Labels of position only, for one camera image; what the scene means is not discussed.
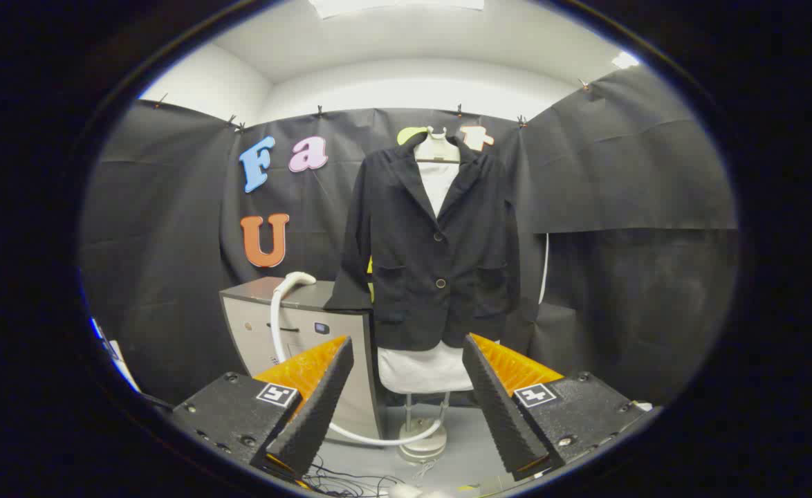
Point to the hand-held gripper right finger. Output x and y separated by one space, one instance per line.
499 408

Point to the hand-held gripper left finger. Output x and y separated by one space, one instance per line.
316 408

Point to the white garment steamer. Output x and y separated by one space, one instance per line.
295 279

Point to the black jacket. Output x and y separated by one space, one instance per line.
413 277

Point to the white garment stand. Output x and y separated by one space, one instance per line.
423 446

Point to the white clothes hanger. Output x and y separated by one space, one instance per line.
437 149

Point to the grey metal cabinet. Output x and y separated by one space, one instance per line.
254 332

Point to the blue and white flat object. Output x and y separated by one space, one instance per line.
119 360

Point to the black backdrop cloth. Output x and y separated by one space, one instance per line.
171 242

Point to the small ceiling light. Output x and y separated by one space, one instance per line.
625 60

